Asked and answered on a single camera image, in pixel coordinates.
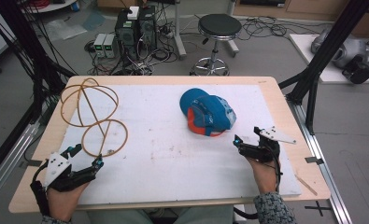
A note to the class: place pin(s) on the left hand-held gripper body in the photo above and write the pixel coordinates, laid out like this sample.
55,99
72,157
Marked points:
58,166

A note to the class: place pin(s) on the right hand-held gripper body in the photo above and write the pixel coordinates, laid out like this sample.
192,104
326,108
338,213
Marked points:
264,146

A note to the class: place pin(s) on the rattan hoop hat stand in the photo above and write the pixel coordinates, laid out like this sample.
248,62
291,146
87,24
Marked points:
93,124

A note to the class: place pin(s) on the blue and orange cap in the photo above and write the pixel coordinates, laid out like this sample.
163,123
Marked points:
208,112

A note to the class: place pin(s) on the person's right hand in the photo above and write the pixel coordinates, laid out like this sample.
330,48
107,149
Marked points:
264,175

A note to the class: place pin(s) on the person's left hand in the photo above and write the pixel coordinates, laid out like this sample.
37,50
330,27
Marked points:
64,202

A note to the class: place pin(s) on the black tape strip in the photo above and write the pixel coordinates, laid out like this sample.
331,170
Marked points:
31,163
314,160

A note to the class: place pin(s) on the thin wooden stick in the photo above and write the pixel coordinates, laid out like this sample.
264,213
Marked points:
306,185

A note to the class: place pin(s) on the white foam board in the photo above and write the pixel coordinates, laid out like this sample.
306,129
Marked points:
173,155

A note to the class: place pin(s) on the white floor platform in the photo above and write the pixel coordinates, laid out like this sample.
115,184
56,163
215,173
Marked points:
325,73

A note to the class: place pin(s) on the grey power supply box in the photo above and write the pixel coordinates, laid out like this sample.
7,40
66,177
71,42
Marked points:
99,45
111,46

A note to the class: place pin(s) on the black round stool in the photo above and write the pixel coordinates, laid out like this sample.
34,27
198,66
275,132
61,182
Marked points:
219,26

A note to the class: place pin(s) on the black device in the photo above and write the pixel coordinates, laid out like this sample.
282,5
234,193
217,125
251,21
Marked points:
359,71

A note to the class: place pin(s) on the clear plastic sheet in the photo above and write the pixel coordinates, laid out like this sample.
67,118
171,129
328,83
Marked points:
63,29

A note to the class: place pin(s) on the grey rounded machine shell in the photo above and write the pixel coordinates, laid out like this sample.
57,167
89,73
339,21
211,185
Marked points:
348,48

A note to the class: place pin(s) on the white table leg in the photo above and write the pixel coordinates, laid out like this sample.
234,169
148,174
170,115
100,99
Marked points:
179,34

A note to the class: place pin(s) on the black computer tower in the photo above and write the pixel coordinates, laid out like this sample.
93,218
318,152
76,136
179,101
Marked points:
126,34
148,28

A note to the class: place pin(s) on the blue sheet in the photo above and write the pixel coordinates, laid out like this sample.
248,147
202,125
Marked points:
93,21

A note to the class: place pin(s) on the white round table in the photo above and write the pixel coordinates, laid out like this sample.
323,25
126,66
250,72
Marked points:
48,5

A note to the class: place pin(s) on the white box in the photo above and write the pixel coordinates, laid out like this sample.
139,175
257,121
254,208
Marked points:
133,13

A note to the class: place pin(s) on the aluminium rail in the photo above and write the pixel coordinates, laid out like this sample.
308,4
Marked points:
7,165
322,161

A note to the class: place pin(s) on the black metal frame stand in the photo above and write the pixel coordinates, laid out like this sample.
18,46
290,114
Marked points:
26,46
325,53

